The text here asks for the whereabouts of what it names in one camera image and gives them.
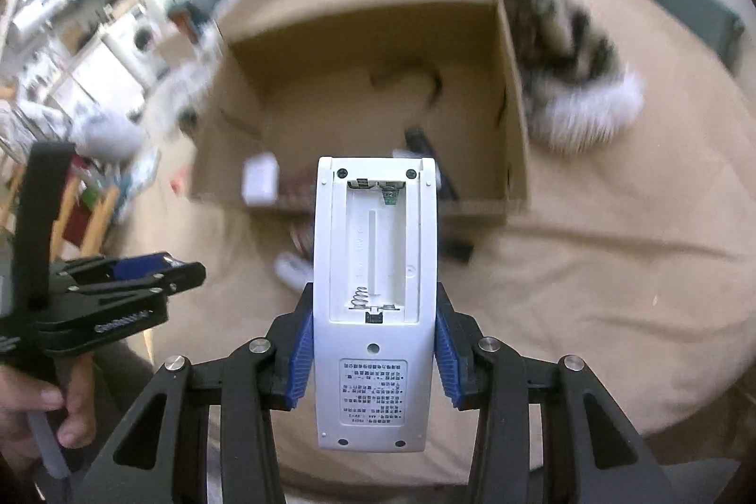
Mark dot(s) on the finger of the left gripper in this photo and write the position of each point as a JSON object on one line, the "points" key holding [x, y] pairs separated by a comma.
{"points": [[111, 269], [92, 295]]}

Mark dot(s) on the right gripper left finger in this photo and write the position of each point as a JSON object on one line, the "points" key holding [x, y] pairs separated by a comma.
{"points": [[158, 452]]}

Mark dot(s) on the white small box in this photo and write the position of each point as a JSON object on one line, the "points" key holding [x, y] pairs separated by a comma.
{"points": [[260, 180]]}

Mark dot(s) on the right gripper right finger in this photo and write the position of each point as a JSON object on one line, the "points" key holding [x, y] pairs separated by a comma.
{"points": [[547, 432]]}

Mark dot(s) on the white remote control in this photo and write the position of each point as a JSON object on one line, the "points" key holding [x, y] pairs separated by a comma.
{"points": [[374, 302]]}

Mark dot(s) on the wooden chair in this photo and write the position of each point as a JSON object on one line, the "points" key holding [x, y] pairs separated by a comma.
{"points": [[84, 219]]}

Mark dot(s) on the grey plastic bag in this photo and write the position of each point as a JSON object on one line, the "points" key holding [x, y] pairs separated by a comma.
{"points": [[107, 137]]}

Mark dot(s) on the white medicine bottle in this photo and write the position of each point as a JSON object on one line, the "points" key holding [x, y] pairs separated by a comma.
{"points": [[293, 271]]}

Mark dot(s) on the cardboard box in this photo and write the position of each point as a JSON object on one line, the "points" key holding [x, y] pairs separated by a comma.
{"points": [[304, 79]]}

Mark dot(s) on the black white fluffy rug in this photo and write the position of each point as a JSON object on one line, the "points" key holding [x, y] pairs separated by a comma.
{"points": [[577, 91]]}

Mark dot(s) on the washing machine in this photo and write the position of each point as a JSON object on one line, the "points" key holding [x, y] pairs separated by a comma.
{"points": [[131, 38]]}

